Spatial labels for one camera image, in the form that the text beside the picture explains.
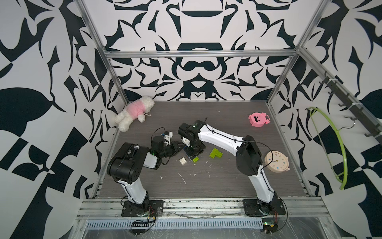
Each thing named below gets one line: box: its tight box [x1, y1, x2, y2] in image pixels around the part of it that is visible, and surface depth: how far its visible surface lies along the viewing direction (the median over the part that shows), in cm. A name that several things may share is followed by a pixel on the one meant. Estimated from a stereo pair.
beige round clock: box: [264, 150, 290, 173], surface depth 89 cm
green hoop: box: [305, 107, 348, 191], surface depth 69 cm
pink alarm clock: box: [248, 112, 271, 128], surface depth 108 cm
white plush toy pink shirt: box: [114, 95, 155, 133], surface depth 106 cm
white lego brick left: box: [179, 156, 188, 166], surface depth 91 cm
